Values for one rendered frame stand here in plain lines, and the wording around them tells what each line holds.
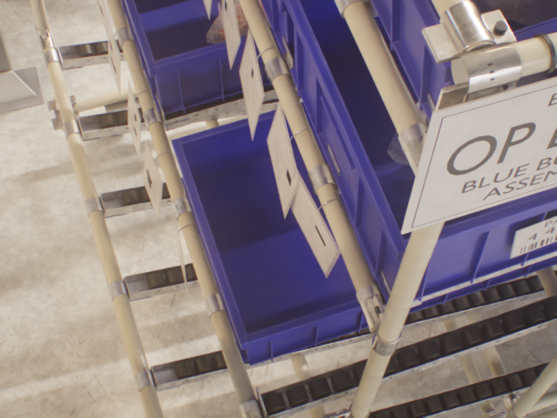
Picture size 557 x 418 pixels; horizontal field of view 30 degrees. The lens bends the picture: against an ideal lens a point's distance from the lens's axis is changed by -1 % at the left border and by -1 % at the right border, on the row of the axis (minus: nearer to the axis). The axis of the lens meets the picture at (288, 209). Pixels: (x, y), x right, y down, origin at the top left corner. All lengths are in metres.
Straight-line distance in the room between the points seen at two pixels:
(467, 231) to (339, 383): 0.54
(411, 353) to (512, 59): 0.92
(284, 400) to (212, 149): 0.43
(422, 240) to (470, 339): 0.65
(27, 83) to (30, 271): 0.54
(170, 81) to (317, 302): 0.45
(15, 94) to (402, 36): 1.87
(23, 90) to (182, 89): 1.02
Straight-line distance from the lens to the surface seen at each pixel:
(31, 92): 2.80
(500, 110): 0.87
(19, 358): 2.49
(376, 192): 1.20
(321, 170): 1.44
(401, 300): 1.21
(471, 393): 2.09
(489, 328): 1.72
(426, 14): 0.91
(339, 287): 1.71
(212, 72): 1.82
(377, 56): 1.07
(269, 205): 1.77
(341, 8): 1.11
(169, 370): 1.98
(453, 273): 1.34
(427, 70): 0.97
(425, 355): 1.69
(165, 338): 2.46
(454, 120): 0.85
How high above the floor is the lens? 2.30
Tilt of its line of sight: 62 degrees down
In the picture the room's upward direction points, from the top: 6 degrees clockwise
